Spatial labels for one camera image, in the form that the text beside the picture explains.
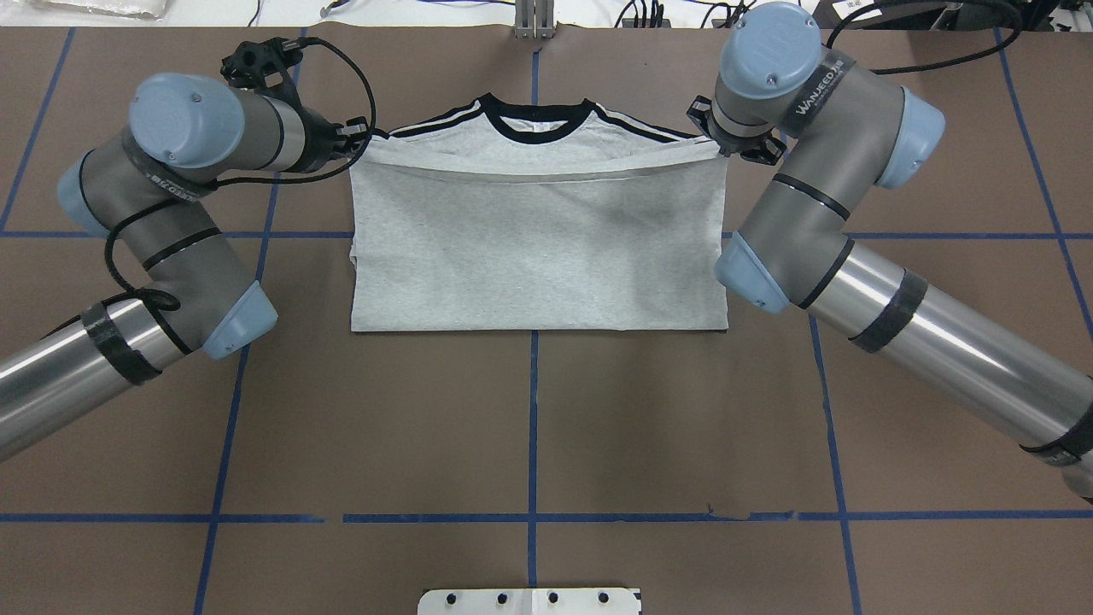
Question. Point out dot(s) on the clear plastic bag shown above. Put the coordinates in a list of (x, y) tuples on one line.
[(141, 10)]

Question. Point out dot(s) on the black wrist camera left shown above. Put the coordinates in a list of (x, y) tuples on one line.
[(261, 65)]

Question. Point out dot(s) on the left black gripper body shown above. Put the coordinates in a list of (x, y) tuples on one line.
[(323, 142)]

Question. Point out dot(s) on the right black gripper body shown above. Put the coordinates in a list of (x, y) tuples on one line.
[(731, 145)]

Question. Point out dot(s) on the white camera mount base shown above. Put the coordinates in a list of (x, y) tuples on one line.
[(532, 601)]

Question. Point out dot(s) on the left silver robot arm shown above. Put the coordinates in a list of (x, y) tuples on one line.
[(144, 188)]

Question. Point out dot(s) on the aluminium frame post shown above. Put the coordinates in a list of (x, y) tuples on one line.
[(534, 19)]

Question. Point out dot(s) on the grey cartoon print t-shirt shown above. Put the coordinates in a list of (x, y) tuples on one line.
[(497, 216)]

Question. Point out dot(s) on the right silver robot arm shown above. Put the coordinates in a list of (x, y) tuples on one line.
[(842, 132)]

